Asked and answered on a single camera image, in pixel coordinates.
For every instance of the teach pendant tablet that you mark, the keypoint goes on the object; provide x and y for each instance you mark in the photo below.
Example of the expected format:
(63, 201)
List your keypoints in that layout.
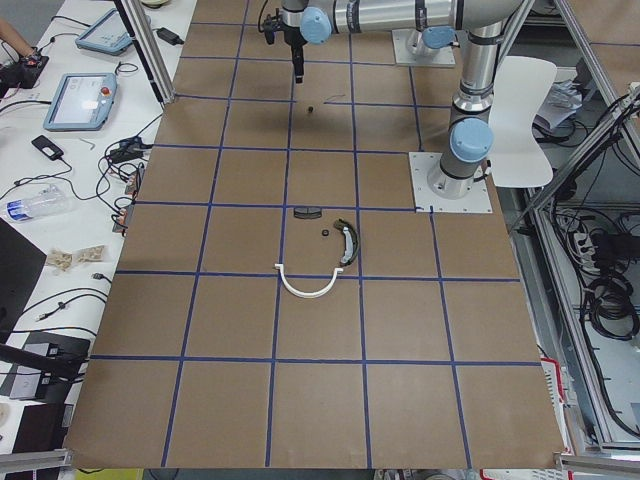
(106, 35)
(82, 102)

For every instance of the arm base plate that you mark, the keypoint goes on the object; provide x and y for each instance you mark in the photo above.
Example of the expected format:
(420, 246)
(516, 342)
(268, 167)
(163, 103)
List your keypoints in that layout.
(435, 192)
(410, 50)

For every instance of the white plastic chair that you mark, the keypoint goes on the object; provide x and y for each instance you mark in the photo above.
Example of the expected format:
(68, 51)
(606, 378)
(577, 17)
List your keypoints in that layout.
(520, 88)

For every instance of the green brake shoe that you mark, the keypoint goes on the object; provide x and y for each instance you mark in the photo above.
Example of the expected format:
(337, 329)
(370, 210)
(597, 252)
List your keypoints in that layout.
(352, 241)

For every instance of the black power adapter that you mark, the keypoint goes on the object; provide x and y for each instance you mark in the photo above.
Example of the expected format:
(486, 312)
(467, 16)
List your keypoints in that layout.
(169, 36)

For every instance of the black phone on table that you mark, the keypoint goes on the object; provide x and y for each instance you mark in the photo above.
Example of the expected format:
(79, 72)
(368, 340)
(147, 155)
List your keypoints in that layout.
(47, 147)

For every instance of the far teach pendant tablet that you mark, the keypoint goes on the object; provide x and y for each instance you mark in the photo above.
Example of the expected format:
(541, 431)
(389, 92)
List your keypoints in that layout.
(106, 35)

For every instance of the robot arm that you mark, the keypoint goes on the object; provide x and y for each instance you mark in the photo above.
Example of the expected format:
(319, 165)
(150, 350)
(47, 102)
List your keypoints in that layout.
(485, 22)
(431, 39)

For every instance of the aluminium frame post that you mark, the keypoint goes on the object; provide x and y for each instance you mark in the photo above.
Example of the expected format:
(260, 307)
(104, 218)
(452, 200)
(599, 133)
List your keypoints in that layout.
(138, 27)

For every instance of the near teach pendant tablet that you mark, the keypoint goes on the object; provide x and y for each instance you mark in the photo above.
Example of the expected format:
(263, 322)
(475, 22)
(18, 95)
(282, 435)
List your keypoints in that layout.
(82, 102)

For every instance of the clear plastic water bottle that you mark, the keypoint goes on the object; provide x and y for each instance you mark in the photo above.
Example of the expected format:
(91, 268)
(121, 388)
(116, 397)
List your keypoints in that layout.
(48, 202)

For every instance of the black brake pad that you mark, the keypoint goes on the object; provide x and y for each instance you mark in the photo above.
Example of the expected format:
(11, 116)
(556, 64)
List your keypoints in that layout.
(307, 212)

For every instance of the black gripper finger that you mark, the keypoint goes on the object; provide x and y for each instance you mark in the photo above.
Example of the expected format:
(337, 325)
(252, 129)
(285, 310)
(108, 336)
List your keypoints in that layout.
(297, 57)

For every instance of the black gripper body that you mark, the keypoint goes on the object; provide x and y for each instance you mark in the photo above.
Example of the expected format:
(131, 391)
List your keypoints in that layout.
(293, 35)

